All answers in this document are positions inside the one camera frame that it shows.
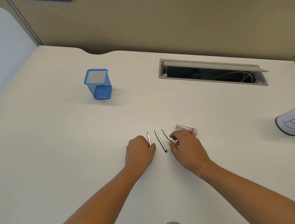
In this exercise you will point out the person's left hand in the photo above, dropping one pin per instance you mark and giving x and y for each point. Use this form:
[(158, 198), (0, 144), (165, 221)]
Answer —
[(139, 155)]

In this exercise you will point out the person's right hand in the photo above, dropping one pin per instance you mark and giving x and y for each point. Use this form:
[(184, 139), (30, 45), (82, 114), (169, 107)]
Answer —
[(189, 152)]

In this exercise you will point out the person's right thumb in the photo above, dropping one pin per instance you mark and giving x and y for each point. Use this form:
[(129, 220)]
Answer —
[(173, 148)]

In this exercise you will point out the person's left thumb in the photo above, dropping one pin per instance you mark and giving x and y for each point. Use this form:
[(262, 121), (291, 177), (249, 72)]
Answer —
[(153, 150)]

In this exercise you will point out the short silver pencil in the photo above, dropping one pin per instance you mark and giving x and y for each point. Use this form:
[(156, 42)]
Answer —
[(148, 138)]

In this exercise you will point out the dark pencil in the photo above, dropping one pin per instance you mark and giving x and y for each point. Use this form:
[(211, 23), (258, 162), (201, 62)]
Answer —
[(160, 141), (166, 136)]

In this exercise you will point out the person's left forearm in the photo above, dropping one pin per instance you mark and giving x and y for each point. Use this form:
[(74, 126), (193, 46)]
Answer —
[(105, 203)]

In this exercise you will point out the person's right forearm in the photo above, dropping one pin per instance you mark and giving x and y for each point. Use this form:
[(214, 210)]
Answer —
[(246, 194)]

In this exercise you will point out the blue mesh pen holder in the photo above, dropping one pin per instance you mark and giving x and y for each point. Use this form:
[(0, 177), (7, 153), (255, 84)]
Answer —
[(97, 84)]

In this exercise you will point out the black can with white label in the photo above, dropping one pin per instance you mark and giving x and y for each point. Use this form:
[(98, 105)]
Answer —
[(290, 122)]

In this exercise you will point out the beige desk partition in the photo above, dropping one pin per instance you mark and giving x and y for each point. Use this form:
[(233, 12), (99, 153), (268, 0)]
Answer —
[(158, 19)]

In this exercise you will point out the white side partition panel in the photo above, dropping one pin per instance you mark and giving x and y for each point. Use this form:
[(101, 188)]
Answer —
[(8, 48)]

